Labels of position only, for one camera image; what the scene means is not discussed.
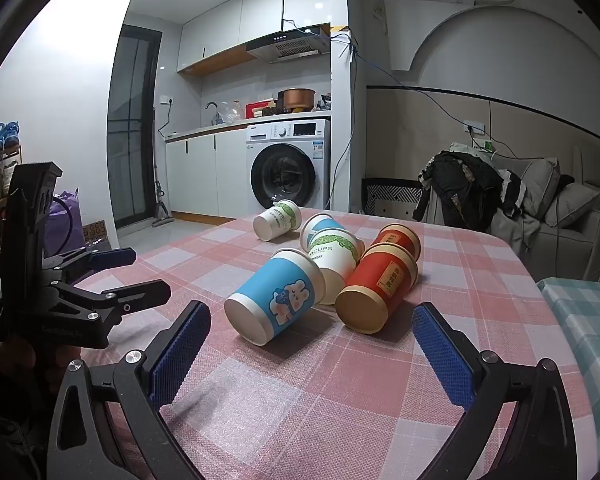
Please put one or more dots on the clear plastic bag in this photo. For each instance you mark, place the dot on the clear plastic bag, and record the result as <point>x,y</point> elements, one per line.
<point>231,114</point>

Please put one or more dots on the steel range hood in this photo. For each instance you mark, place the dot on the steel range hood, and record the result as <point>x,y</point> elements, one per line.
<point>290,47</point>

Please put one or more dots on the grey sofa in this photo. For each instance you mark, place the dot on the grey sofa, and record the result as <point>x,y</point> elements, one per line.
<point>570,245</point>

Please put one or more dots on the grey cloth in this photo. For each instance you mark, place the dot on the grey cloth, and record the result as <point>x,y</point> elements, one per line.
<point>512,232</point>

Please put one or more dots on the red paper cup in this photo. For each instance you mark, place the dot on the red paper cup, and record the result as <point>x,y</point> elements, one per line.
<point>380,285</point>
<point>395,236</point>

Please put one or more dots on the red container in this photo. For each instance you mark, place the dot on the red container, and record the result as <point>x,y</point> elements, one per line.
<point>257,110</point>

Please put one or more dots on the white washing machine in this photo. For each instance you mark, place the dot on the white washing machine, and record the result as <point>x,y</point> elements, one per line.
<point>290,160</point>

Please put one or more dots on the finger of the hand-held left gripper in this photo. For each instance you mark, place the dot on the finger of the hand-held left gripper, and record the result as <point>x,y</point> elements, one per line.
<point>112,257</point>
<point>140,294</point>

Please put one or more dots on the cardboard box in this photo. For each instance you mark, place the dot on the cardboard box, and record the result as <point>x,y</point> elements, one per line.
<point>97,235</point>

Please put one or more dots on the dark glass door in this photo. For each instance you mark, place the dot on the dark glass door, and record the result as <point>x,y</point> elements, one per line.
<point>132,130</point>

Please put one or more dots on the black jacket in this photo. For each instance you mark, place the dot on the black jacket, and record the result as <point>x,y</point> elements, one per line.
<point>465,185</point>

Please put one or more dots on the green charger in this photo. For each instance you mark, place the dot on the green charger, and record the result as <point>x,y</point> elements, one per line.
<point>488,147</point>

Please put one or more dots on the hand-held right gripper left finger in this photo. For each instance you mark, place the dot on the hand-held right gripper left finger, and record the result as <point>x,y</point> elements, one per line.
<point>180,355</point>

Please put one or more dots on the pink checked tablecloth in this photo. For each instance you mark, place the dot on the pink checked tablecloth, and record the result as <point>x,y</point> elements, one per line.
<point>290,400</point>

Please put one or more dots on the copper pot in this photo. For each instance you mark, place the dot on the copper pot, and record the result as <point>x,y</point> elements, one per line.
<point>296,100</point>

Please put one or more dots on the blue shoes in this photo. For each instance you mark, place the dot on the blue shoes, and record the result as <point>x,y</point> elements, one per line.
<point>4,136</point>

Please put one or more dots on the white base cabinet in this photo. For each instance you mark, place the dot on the white base cabinet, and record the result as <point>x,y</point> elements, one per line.
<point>200,175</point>

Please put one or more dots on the blue cartoon paper cup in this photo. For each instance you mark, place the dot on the blue cartoon paper cup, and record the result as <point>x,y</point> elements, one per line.
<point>280,287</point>

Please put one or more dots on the black patterned chair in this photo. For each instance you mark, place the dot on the black patterned chair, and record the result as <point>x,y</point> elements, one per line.
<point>390,197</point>

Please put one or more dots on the kitchen faucet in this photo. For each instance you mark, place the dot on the kitchen faucet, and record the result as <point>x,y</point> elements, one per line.
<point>212,110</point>

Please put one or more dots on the purple bag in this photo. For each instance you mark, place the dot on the purple bag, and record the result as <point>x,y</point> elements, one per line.
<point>67,220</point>

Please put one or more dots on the grey cushion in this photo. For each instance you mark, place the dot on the grey cushion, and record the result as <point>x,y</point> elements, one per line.
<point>542,185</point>
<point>572,205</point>

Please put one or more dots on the grey floor mop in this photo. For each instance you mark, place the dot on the grey floor mop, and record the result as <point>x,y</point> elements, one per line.
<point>161,210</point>

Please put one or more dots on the person's left hand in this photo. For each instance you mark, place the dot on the person's left hand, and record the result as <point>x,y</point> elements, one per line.
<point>12,357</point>

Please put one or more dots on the white green paper cup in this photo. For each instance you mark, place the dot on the white green paper cup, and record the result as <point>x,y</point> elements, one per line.
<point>337,265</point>
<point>277,220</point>

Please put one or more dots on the teal checked cloth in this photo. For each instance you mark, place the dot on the teal checked cloth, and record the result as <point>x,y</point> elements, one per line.
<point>585,320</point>

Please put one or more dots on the white wall cabinets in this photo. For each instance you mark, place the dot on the white wall cabinets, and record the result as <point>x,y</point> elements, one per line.
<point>260,15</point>

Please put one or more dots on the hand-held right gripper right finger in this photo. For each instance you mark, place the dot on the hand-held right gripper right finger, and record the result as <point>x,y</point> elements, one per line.
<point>445,355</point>

